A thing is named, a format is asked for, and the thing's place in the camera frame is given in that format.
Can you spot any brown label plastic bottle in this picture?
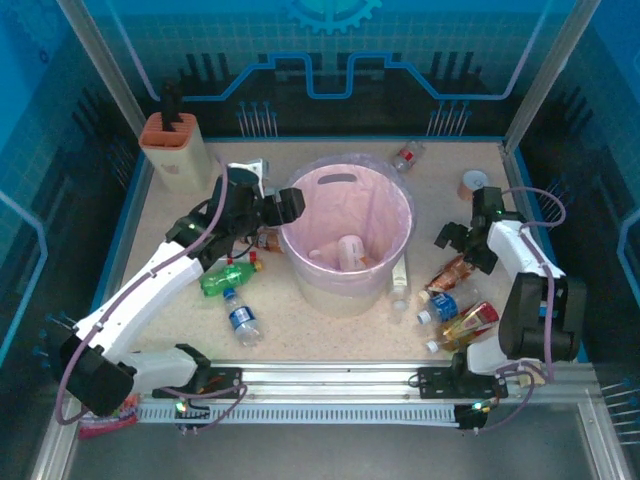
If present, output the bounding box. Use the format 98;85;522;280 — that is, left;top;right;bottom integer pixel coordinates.
254;228;287;255

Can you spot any crushed orange red bottle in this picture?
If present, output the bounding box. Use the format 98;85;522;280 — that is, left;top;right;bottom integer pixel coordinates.
424;254;476;293

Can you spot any clear bottle red cap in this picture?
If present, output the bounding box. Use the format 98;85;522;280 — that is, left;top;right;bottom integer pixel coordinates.
219;249;261;269

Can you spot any translucent pink bin liner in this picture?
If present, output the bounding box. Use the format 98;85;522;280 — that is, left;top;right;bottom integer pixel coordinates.
278;153;417;296

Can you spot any clear bottle blue label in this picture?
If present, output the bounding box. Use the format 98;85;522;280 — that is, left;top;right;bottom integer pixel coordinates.
416;287;481;325
222;288;265;347

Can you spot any clear bottle cream label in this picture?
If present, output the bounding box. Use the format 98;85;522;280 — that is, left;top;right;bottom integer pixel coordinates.
389;252;412;314

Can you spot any amber tea bottle red label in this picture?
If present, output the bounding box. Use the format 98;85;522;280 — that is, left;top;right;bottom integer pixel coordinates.
424;300;501;354

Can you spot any green plastic bottle yellow cap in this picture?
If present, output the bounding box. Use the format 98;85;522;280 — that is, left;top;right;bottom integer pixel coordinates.
199;259;265;300

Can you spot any clear bottle red white label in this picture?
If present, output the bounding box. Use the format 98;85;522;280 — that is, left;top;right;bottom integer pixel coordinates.
391;140;426;174

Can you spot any white plastic bin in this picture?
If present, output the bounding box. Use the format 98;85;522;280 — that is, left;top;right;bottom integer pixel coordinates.
278;154;416;319

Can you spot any white plastic bottle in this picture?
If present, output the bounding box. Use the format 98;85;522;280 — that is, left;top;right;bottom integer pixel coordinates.
337;233;374;272

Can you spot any beige knife block orange top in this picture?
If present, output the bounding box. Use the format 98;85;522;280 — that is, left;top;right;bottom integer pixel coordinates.
138;112;214;194

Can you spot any black controller box green light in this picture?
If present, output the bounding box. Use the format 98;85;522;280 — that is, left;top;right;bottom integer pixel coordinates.
174;397;211;421
455;399;497;431

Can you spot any colourful snack packet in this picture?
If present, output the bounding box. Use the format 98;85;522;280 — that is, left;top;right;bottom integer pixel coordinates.
77;394;141;441

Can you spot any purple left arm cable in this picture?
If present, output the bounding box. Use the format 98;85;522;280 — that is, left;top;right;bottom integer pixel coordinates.
53;154;249;434

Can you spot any black knife handle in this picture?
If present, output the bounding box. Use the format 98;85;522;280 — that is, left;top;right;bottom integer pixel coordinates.
159;82;184;135

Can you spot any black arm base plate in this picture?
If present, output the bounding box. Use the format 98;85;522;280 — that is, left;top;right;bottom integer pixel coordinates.
207;366;245;399
417;367;464;400

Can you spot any aluminium frame post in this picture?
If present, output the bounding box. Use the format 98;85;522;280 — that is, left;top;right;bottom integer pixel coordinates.
57;0;151;146
502;0;601;151

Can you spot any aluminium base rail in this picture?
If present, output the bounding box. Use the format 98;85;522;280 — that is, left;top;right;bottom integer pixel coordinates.
149;357;596;401

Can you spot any white slotted cable duct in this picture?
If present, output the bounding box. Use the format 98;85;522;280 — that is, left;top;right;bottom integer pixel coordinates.
137;402;461;426

